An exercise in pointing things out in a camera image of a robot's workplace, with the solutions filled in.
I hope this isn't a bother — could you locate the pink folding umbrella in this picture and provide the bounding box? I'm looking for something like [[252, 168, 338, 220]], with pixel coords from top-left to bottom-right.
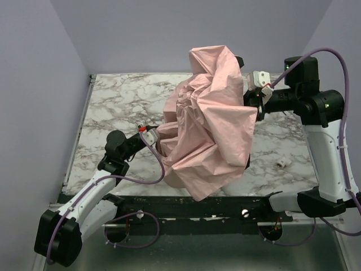
[[156, 45, 257, 201]]

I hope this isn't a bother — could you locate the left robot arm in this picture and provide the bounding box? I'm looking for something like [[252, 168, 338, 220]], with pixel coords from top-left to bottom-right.
[[34, 126, 159, 267]]

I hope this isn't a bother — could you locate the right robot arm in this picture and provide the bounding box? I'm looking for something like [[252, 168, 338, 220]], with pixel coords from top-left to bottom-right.
[[244, 56, 360, 218]]

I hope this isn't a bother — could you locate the small white cylinder object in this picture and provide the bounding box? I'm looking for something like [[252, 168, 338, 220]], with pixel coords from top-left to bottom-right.
[[276, 159, 287, 168]]

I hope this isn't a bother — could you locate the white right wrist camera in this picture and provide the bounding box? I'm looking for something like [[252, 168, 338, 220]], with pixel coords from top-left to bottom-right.
[[247, 71, 274, 96]]

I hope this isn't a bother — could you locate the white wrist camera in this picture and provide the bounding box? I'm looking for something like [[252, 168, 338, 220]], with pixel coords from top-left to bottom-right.
[[247, 71, 274, 96], [138, 127, 160, 146]]

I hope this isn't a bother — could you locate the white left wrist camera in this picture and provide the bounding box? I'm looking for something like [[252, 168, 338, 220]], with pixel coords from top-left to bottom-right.
[[138, 127, 160, 146]]

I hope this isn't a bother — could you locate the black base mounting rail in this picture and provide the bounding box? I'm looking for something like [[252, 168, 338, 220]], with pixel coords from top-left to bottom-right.
[[104, 194, 292, 236]]

